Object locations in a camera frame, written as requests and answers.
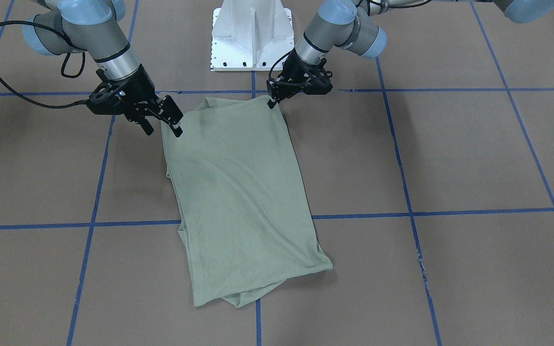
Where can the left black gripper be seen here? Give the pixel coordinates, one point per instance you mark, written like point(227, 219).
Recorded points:
point(299, 66)

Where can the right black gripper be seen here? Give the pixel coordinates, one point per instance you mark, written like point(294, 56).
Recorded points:
point(141, 89)

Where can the olive green long-sleeve shirt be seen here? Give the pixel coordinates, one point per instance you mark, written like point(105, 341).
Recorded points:
point(245, 220)

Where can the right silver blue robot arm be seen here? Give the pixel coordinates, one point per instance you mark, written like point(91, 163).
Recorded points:
point(91, 26)

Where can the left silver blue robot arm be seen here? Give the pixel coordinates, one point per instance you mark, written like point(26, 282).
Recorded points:
point(342, 24)

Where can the white mast base plate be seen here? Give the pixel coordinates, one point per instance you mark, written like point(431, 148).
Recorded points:
point(250, 36)

